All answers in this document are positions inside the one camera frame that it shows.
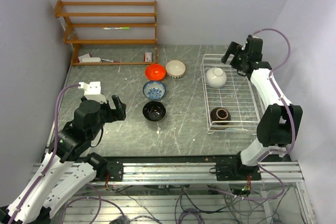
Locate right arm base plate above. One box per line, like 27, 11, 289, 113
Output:
215, 164, 261, 181

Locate pink white pen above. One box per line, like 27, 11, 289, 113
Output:
101, 58, 120, 63

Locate green pink marker pen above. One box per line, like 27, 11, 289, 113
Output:
103, 27, 130, 30

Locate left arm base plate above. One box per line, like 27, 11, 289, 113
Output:
107, 161, 124, 182

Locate blue white patterned bowl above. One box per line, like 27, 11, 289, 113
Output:
142, 81, 166, 101

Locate small red white box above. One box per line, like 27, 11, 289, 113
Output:
144, 52, 152, 62

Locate wooden shelf rack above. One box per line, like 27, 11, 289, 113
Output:
54, 0, 159, 66

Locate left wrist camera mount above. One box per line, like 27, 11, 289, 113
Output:
78, 81, 107, 104

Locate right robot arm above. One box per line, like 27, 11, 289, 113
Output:
221, 35, 303, 180

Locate aluminium rail frame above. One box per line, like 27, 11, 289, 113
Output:
108, 162, 304, 186

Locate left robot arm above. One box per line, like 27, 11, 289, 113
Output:
1, 95, 127, 223

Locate cream bowl patterned rim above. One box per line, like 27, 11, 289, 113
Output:
165, 60, 186, 79

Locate white wire dish rack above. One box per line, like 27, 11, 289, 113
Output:
200, 54, 264, 135

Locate dark brown bowl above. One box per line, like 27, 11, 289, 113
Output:
210, 107, 231, 126

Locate orange bowl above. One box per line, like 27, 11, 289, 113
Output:
145, 63, 166, 81

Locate black glossy bowl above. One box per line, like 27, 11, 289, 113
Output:
142, 101, 166, 122

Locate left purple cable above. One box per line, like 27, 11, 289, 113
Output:
6, 83, 83, 223

